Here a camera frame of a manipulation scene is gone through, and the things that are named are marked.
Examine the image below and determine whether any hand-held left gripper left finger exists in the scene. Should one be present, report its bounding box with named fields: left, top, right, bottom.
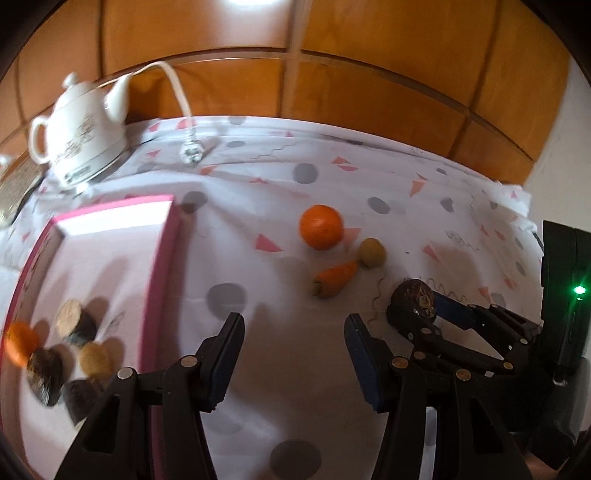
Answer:
left=53, top=312, right=245, bottom=480

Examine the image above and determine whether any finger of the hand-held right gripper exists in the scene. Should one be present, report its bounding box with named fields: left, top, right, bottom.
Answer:
left=387, top=295, right=514, bottom=378
left=434, top=294, right=542, bottom=354

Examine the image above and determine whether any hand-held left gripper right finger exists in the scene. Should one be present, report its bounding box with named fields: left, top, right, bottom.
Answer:
left=345, top=313, right=525, bottom=480

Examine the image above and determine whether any large dark round fruit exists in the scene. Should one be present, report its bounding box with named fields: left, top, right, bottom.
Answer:
left=390, top=279, right=437, bottom=324

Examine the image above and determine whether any beige longan ball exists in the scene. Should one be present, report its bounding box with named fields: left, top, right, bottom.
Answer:
left=79, top=342, right=113, bottom=380
left=359, top=237, right=387, bottom=269

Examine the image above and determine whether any pink shallow cardboard tray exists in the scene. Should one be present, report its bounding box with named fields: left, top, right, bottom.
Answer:
left=0, top=195, right=182, bottom=480

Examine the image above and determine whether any small eggplant piece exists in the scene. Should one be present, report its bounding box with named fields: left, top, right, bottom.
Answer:
left=61, top=379, right=105, bottom=428

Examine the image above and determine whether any large eggplant piece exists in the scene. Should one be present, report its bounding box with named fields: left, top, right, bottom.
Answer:
left=55, top=299, right=99, bottom=347

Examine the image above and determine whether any small dark round fruit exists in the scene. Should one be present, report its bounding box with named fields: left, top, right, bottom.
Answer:
left=26, top=347, right=65, bottom=407

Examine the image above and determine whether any orange tangerine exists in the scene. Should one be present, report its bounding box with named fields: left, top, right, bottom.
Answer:
left=4, top=322, right=41, bottom=368
left=299, top=204, right=345, bottom=251

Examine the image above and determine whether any small carrot piece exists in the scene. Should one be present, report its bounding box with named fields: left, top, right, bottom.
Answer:
left=311, top=260, right=360, bottom=298

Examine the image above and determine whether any white patterned tablecloth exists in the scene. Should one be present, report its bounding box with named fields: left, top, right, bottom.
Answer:
left=0, top=115, right=544, bottom=480

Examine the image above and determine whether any white floral ceramic kettle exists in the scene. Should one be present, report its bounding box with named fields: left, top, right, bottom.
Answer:
left=28, top=73, right=132, bottom=191

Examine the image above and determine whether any white power cable with plug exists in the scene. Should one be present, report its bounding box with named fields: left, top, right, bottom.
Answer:
left=111, top=61, right=209, bottom=165

